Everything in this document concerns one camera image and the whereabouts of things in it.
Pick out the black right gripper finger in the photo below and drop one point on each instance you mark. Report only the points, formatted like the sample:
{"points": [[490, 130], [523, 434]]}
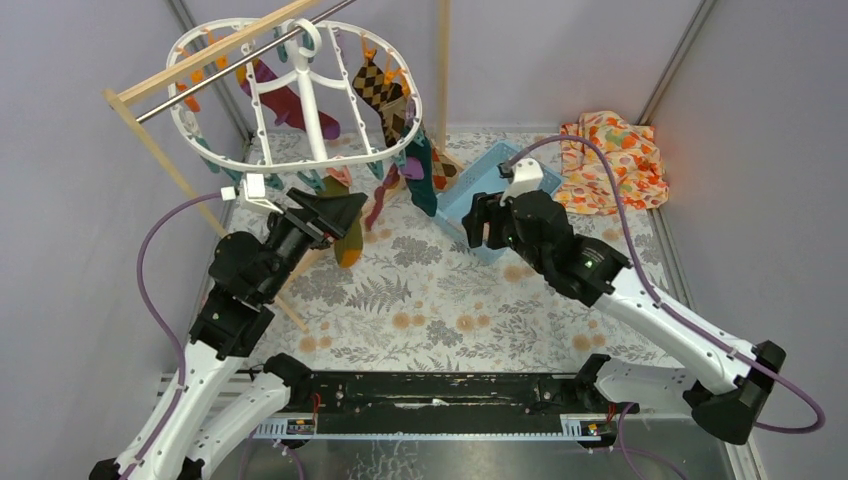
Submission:
{"points": [[483, 201], [474, 224]]}

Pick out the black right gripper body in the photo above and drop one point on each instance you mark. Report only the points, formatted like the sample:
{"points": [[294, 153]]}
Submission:
{"points": [[501, 231]]}

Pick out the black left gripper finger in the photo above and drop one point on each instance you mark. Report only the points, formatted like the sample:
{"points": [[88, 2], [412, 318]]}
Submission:
{"points": [[305, 200], [338, 214]]}

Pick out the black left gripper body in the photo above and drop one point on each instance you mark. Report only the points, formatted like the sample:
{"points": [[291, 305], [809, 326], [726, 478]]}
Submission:
{"points": [[312, 217]]}

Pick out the teal clothespin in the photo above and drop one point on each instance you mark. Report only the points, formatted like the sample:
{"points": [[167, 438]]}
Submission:
{"points": [[377, 169]]}

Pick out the white plastic clip hanger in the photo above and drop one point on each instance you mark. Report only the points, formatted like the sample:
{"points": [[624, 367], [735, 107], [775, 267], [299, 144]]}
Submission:
{"points": [[292, 130]]}

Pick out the purple yellow striped sock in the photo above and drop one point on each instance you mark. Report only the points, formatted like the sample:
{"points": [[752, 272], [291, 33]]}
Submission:
{"points": [[390, 182]]}

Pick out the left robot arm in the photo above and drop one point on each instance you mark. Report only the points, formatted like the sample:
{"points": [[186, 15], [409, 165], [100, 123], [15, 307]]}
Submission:
{"points": [[179, 439]]}

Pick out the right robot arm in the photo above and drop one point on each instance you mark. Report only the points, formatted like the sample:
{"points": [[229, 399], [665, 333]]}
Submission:
{"points": [[722, 382]]}

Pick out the light blue plastic basket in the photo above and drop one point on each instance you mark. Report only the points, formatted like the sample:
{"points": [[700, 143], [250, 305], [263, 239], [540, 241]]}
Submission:
{"points": [[481, 176]]}

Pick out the olive orange sock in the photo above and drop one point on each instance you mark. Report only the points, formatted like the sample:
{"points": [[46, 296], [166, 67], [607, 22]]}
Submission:
{"points": [[347, 250]]}

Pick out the pink clothespin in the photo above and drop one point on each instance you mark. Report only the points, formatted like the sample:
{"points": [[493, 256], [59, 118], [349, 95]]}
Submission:
{"points": [[341, 174]]}

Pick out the brown argyle sock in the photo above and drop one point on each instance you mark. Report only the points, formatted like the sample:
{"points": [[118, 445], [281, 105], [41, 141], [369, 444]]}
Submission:
{"points": [[444, 171], [388, 102]]}

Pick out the purple clothespin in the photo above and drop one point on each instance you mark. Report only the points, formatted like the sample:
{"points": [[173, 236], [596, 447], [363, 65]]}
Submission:
{"points": [[412, 169]]}

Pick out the dark green sock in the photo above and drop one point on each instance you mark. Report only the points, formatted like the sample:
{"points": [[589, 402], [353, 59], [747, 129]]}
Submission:
{"points": [[422, 192]]}

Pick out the floral orange cloth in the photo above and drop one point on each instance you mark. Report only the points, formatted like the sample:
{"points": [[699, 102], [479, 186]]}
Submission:
{"points": [[631, 152]]}

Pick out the floral patterned table mat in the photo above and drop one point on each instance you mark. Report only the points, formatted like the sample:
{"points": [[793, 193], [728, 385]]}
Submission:
{"points": [[417, 299]]}

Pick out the maroon purple sock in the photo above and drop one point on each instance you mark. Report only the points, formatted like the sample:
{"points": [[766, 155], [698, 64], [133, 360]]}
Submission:
{"points": [[286, 105]]}

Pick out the orange clothespin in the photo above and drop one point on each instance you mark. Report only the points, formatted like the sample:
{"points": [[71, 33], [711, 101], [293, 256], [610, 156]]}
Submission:
{"points": [[368, 52], [398, 78]]}

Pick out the metal hanging rod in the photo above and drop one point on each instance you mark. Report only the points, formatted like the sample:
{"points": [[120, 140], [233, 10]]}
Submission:
{"points": [[209, 54]]}

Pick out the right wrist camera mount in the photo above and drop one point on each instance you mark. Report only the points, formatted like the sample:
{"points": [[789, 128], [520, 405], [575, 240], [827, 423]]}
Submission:
{"points": [[523, 176]]}

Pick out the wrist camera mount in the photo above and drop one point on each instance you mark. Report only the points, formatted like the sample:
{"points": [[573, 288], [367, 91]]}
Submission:
{"points": [[523, 176], [250, 194]]}

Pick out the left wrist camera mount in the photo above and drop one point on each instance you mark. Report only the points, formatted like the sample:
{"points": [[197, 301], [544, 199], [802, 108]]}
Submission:
{"points": [[250, 194]]}

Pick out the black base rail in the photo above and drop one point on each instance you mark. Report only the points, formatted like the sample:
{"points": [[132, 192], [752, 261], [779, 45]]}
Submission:
{"points": [[449, 404]]}

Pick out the wooden drying rack frame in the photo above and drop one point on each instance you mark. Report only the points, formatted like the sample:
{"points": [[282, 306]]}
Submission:
{"points": [[193, 41]]}

